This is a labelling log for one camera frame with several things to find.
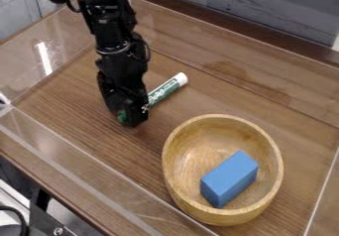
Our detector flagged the clear acrylic tray wall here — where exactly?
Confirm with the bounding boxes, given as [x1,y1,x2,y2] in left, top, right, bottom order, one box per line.
[0,105,218,236]

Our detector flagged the black cable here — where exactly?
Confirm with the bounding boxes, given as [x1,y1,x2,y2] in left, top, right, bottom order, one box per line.
[0,205,31,236]

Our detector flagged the blue rectangular block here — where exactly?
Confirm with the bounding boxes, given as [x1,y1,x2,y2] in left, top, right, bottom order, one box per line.
[201,151,258,208]

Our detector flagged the brown wooden bowl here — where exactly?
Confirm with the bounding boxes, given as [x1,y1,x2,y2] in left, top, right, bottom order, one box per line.
[162,114,283,226]

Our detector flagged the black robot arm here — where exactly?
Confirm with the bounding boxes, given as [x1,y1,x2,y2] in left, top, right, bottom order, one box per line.
[51,0,151,127]

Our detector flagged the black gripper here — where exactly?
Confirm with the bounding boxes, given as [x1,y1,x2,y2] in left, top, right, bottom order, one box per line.
[95,41,150,127]

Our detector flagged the green dry erase marker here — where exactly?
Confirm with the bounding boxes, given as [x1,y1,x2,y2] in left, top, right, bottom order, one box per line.
[115,71,190,126]

